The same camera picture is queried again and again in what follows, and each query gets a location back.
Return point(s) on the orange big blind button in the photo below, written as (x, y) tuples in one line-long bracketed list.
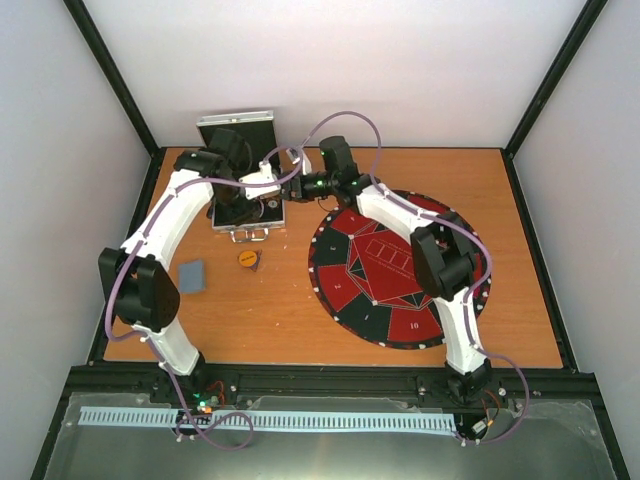
[(243, 258)]

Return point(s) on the round red black poker mat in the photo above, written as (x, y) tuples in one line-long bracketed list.
[(363, 275)]

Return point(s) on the aluminium poker chip case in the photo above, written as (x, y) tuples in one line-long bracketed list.
[(243, 139)]

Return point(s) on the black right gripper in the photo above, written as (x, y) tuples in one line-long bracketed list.
[(287, 186)]

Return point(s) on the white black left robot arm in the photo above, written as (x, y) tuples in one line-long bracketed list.
[(135, 277)]

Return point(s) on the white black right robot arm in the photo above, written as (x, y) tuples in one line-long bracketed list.
[(450, 264)]

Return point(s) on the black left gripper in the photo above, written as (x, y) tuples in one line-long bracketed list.
[(240, 216)]

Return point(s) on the grey card deck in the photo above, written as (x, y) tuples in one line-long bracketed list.
[(191, 277)]

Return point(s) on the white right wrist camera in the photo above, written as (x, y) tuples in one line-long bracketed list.
[(300, 160)]

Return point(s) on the light blue slotted cable duct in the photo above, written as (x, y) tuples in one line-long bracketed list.
[(273, 421)]

